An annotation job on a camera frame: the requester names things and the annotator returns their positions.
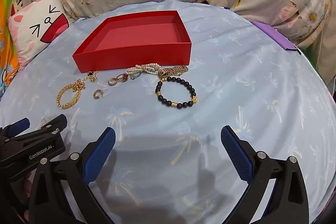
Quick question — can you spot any gold pendant necklace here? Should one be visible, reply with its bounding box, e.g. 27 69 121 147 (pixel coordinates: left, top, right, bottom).
71 70 103 90

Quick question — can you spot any gold link bracelet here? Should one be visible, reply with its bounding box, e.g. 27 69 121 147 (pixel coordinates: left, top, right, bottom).
157 65 189 80

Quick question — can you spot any gold chain cuff bracelet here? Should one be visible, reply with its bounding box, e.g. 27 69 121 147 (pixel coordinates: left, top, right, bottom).
56 82 82 110

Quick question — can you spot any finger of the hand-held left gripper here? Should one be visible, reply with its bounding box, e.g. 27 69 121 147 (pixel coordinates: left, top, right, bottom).
0 118 31 141
10 114 68 145

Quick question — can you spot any black bead bracelet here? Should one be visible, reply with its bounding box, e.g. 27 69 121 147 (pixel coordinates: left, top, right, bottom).
155 76 198 108

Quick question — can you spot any light blue palm-print cloth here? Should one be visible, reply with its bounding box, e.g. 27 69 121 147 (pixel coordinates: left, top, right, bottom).
0 0 332 224

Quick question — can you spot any person's left hand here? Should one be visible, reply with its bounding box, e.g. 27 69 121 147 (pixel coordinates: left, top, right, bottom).
21 175 35 224

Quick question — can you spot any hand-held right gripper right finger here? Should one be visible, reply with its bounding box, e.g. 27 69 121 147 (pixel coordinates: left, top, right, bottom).
220 126 310 224

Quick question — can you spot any colourful cartoon print cloth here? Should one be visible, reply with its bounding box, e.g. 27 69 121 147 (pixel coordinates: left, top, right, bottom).
0 0 27 98

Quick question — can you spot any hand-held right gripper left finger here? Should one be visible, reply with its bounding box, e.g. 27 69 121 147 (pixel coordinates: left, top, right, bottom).
28 127 116 224

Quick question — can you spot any pearl bracelet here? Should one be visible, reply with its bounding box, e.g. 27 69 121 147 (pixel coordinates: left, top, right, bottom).
125 63 161 76

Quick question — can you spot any cat face pillow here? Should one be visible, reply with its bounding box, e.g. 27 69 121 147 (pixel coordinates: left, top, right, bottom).
7 0 70 69

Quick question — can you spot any red cardboard box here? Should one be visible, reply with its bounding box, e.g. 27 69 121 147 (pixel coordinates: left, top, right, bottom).
72 10 192 73

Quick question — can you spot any purple notebook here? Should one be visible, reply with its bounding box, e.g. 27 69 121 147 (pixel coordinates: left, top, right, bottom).
252 21 302 55

